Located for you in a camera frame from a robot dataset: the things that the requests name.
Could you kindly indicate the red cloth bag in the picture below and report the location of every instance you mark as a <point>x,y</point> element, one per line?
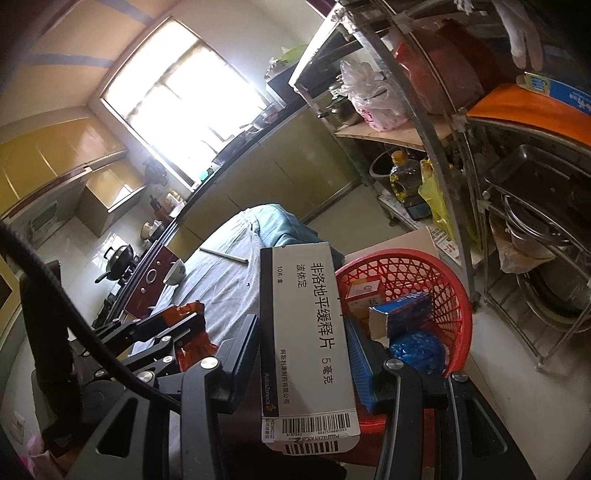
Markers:
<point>443,69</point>

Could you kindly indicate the black kitchen countertop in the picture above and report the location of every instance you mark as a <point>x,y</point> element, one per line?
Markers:
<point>221,177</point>

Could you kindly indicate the orange flat board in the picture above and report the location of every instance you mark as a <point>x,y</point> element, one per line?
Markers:
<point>517,107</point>

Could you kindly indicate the knife block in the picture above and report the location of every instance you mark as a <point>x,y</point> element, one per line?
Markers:
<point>159,210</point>

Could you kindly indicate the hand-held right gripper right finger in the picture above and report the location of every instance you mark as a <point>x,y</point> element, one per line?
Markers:
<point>358,364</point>

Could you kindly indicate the black wok with lid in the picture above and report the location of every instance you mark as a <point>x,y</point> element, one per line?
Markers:
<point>117,259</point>

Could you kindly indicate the steel pot with lid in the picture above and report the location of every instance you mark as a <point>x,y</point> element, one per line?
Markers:
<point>344,113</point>

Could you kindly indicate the long white stick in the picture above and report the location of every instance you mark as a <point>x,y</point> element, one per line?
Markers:
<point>224,254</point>

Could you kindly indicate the cooking oil bottle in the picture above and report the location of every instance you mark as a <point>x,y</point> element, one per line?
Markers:
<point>404,180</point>

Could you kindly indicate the yellow plastic bag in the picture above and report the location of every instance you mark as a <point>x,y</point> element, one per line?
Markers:
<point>438,198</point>

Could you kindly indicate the black bucket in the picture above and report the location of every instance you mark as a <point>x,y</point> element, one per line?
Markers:
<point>381,166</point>

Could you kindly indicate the blue plastic bag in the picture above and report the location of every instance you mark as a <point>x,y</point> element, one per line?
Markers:
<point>418,351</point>

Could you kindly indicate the red plastic basket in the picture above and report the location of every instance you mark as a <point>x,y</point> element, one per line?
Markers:
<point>397,263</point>

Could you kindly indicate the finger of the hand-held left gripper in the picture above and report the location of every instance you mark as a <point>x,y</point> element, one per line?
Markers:
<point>157,353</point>
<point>138,325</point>

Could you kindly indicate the range hood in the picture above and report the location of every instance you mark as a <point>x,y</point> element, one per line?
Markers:
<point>44,217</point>

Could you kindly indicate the yellow base cabinets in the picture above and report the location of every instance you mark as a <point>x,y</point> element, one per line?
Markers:
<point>300,157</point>

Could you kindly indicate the green plastic bag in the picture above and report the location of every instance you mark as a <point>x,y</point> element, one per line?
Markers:
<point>291,53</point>

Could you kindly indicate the red white medicine box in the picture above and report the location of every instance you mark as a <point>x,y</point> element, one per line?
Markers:
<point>364,293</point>

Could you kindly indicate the blue printed box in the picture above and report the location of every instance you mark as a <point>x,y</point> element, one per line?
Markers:
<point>554,86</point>

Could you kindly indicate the window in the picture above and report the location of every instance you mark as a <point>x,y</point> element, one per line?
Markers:
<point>184,106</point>

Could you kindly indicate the dark red oven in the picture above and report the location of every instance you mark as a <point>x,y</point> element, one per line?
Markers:
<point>152,277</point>

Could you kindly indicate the blue white carton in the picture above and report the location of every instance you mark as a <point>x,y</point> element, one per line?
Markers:
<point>406,314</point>

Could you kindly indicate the yellow wall cabinets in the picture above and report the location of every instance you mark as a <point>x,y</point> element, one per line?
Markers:
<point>111,194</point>

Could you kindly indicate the white gloves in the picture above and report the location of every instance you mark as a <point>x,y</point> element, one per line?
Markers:
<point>517,32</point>

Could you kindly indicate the white bowl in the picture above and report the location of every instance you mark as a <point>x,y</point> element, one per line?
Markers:
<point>175,272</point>

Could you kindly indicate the grey tablecloth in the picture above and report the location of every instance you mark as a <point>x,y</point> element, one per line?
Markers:
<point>231,300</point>

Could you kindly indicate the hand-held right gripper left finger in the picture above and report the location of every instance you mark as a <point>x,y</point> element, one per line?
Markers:
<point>244,353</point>

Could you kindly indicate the metal storage rack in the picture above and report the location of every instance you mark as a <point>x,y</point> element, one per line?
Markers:
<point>434,138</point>

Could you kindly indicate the microwave oven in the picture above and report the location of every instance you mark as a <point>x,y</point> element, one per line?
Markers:
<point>281,82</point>

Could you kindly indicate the stacked steel basins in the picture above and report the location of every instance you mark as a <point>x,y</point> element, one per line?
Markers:
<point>531,226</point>

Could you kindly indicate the pink white plastic bag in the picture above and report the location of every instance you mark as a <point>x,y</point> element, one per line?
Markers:
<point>374,92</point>

